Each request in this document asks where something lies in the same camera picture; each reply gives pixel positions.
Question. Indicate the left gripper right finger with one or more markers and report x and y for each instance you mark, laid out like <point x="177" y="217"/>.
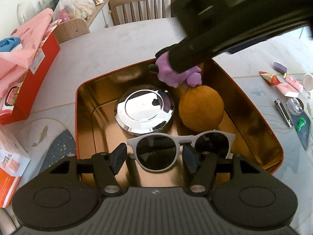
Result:
<point x="199" y="169"/>

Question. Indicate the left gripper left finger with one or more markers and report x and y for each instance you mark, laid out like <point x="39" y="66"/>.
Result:
<point x="106" y="166"/>

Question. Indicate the grey round sunglasses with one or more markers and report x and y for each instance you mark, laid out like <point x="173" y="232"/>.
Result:
<point x="158" y="152"/>

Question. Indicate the purple plush toy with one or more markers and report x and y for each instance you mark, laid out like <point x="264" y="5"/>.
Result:
<point x="190" y="78"/>

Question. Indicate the orange fruit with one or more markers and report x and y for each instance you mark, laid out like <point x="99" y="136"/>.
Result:
<point x="201" y="108"/>

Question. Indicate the shiny round metal tin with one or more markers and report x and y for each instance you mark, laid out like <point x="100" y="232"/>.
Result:
<point x="144" y="109"/>

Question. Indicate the brown wooden chair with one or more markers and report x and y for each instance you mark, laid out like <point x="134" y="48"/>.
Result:
<point x="126" y="11"/>

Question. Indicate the red snack packet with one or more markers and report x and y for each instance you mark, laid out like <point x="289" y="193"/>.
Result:
<point x="271" y="79"/>

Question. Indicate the purple eraser block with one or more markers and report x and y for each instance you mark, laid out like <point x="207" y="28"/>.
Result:
<point x="280" y="68"/>

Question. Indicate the orange white package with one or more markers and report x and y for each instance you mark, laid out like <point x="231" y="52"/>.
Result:
<point x="14" y="160"/>

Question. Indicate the silver nail clipper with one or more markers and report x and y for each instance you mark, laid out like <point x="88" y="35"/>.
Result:
<point x="280" y="107"/>

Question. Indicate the pink candy wrapper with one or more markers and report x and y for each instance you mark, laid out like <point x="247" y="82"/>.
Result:
<point x="291" y="88"/>

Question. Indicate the green pin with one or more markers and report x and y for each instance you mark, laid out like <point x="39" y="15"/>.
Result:
<point x="301" y="122"/>

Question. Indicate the white paper cup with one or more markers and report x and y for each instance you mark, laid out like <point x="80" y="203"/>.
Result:
<point x="308" y="82"/>

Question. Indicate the red cardboard box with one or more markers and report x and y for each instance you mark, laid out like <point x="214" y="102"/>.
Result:
<point x="17" y="102"/>

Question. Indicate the pink paper bag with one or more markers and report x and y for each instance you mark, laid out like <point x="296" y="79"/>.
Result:
<point x="33" y="34"/>

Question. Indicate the wooden side shelf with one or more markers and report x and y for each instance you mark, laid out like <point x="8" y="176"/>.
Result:
<point x="76" y="27"/>

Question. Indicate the clear plastic bag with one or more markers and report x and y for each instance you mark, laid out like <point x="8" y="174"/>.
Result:
<point x="71" y="9"/>

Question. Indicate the blue cloth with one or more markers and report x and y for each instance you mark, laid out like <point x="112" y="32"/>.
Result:
<point x="7" y="44"/>

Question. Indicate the glass vase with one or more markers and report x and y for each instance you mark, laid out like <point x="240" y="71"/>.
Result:
<point x="26" y="10"/>

